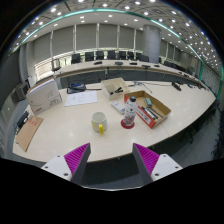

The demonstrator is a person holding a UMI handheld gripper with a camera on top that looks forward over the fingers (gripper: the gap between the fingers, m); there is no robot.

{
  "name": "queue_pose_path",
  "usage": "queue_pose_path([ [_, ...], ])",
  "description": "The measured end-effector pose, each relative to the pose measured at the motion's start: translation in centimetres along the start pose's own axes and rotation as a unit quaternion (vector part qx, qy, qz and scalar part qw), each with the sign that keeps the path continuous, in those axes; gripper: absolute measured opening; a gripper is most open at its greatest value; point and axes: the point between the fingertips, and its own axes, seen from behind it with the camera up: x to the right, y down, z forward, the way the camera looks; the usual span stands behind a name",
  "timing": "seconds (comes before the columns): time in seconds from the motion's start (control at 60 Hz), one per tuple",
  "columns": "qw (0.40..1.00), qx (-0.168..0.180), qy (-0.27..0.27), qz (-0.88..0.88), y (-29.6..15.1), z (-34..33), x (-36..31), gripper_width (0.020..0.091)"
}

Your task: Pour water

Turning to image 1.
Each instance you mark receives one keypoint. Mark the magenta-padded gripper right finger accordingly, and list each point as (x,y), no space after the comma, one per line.
(147,159)

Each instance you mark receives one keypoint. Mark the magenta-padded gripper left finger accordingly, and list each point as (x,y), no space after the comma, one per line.
(76,159)

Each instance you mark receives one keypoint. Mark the clear bottle with white label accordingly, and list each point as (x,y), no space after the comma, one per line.
(130,111)

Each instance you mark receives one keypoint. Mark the flat round red coaster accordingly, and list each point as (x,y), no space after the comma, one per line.
(127,127)

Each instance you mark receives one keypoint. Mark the thick black and silver marker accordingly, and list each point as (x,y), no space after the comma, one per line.
(149,113)

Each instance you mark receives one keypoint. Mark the thin black pen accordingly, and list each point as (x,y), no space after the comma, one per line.
(156,112)

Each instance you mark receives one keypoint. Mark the open brown box, red side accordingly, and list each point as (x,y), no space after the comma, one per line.
(163,110)

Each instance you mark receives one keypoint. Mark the brown paper envelope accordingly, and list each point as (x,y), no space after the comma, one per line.
(29,133)

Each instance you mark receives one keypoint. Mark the green whiteboard eraser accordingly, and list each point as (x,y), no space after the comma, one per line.
(148,102)

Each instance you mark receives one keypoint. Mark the small white flat carton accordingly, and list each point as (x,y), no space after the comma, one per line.
(117,107)

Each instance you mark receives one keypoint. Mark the white printed paper sheet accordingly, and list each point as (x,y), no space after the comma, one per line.
(81,98)

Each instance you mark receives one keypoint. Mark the black power strip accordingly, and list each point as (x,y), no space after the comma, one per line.
(22,119)

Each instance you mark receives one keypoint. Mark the large white printed box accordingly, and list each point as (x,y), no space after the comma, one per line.
(43,98)

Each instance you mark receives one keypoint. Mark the black desk telephone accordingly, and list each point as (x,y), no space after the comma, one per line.
(76,87)

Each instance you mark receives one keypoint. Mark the black stapler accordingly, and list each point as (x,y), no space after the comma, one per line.
(116,91)

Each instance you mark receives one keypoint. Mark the small open white cardboard box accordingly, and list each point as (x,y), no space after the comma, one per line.
(115,82)

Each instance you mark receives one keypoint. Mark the grey box monitor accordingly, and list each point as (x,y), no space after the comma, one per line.
(20,92)

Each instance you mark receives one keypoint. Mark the row of black office chairs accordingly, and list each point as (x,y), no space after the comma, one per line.
(110,55)

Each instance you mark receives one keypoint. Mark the group of round ceiling lights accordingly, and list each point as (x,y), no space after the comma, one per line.
(105,5)

